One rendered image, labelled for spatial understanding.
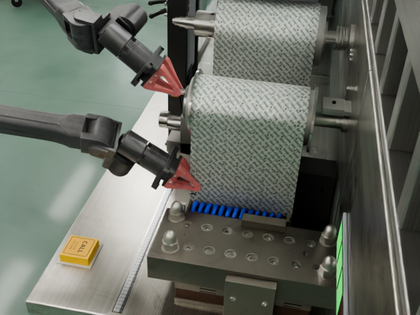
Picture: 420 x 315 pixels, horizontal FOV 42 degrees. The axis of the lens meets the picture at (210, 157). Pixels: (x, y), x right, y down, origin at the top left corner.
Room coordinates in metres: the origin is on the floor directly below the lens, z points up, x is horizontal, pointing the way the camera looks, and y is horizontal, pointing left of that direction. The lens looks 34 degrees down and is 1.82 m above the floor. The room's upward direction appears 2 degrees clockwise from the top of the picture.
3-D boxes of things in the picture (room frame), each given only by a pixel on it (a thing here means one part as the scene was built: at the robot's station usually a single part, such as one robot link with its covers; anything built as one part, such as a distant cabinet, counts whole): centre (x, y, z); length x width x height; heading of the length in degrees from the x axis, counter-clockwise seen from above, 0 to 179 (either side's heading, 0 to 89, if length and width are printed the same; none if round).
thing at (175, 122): (1.10, 0.07, 1.05); 0.06 x 0.05 x 0.31; 80
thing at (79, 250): (0.94, 0.29, 0.91); 0.07 x 0.07 x 0.02; 80
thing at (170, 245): (0.83, 0.07, 1.05); 0.04 x 0.04 x 0.04
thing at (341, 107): (1.00, -0.26, 1.28); 0.06 x 0.05 x 0.02; 80
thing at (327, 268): (0.78, -0.24, 1.05); 0.04 x 0.04 x 0.04
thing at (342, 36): (1.25, -0.29, 1.33); 0.07 x 0.07 x 0.07; 80
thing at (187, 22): (1.31, 0.08, 1.33); 0.06 x 0.03 x 0.03; 80
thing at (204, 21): (1.30, 0.02, 1.33); 0.06 x 0.06 x 0.06; 80
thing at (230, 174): (0.97, -0.07, 1.11); 0.23 x 0.01 x 0.18; 80
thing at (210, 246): (0.85, -0.09, 1.00); 0.40 x 0.16 x 0.06; 80
